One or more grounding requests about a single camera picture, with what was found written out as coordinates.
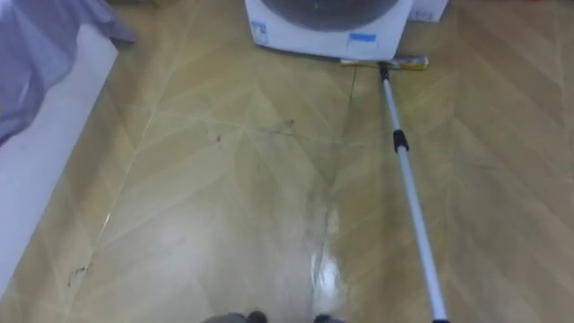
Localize mop with silver pole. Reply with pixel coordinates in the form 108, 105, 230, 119
339, 54, 451, 323

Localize white washing machine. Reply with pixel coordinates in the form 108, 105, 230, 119
243, 0, 414, 62

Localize robot legs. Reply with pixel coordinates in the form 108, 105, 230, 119
202, 310, 347, 323

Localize white cabinet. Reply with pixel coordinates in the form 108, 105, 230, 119
406, 0, 450, 23

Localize grey bed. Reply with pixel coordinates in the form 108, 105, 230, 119
0, 0, 137, 300

